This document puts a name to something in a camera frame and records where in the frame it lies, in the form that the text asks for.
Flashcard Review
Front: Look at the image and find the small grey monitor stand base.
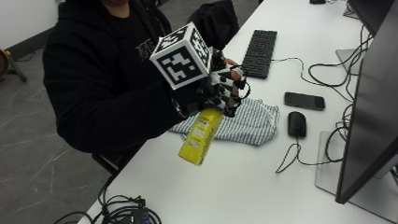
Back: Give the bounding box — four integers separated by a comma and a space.
335, 47, 368, 76

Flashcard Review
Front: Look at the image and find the small dark monitor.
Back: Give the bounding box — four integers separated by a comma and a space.
347, 0, 397, 35

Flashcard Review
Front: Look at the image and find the yellow snack packet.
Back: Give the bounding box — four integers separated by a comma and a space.
179, 107, 225, 166

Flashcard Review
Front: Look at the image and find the black smartphone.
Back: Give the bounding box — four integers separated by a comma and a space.
284, 91, 328, 112

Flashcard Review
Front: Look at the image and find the black keyboard cable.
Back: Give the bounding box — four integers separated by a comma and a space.
272, 24, 375, 104

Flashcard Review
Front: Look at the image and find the bundle of black cables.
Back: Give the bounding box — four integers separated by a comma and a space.
52, 175, 164, 224

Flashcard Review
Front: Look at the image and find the person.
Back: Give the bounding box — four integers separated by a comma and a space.
43, 0, 191, 154

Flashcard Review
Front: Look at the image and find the black keyboard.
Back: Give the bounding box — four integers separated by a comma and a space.
240, 29, 279, 79

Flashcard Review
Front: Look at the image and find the black backpack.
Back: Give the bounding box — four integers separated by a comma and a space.
187, 0, 240, 51

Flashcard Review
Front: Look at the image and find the black mouse cable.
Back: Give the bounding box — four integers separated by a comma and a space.
275, 135, 347, 175

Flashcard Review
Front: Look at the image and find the brown stool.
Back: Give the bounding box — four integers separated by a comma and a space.
0, 47, 28, 84

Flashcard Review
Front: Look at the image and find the striped blue white cloth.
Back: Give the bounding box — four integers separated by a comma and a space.
168, 97, 281, 147

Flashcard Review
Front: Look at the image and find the white cube of black markers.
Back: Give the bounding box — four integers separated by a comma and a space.
148, 21, 216, 91

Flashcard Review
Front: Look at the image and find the large dark monitor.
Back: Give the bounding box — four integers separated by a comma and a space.
333, 0, 398, 205

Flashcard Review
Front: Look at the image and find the black computer mouse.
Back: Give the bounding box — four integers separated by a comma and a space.
287, 110, 309, 139

